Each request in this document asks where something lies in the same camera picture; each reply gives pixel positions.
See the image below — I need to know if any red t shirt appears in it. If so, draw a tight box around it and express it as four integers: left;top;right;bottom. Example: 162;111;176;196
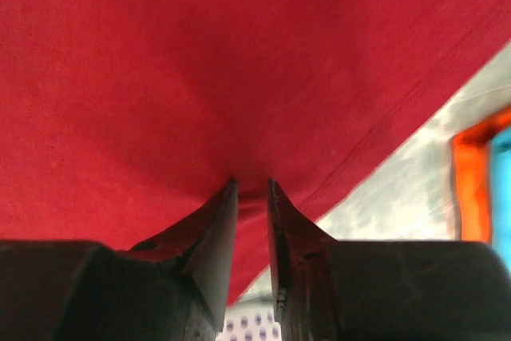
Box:
1;0;510;301

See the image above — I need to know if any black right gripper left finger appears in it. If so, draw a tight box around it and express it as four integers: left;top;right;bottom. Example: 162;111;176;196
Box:
1;181;238;340

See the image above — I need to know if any folded orange t shirt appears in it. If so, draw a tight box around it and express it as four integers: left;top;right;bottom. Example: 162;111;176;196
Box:
452;107;510;244

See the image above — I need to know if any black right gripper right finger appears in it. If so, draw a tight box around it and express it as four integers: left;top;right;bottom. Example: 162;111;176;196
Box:
267;180;510;340

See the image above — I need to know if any folded turquoise t shirt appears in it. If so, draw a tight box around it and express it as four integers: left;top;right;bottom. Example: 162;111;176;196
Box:
489;128;511;268

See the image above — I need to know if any white plastic laundry basket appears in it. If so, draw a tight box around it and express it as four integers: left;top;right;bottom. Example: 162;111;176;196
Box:
216;303;282;341

